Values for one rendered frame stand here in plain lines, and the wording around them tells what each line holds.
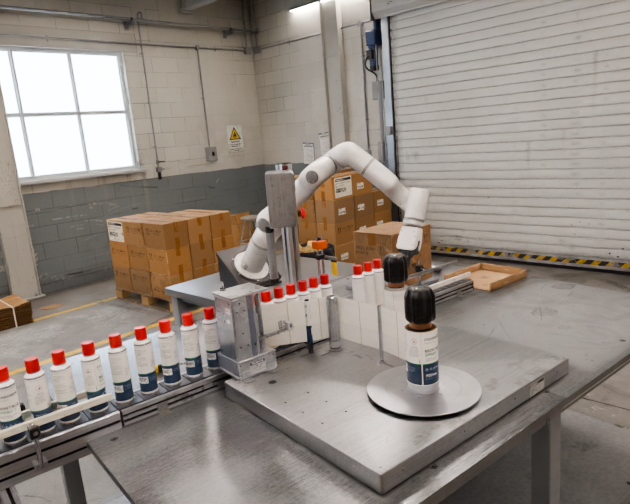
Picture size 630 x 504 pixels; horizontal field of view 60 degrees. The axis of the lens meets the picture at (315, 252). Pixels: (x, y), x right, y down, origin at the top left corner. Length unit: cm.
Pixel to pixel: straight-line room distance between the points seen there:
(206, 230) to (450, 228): 296
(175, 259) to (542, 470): 422
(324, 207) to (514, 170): 210
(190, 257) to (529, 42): 405
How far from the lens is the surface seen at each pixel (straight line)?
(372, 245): 259
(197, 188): 825
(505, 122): 638
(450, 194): 675
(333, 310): 180
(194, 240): 553
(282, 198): 189
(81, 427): 166
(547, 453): 177
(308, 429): 142
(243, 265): 284
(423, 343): 147
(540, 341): 207
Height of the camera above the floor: 159
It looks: 12 degrees down
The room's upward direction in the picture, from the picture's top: 5 degrees counter-clockwise
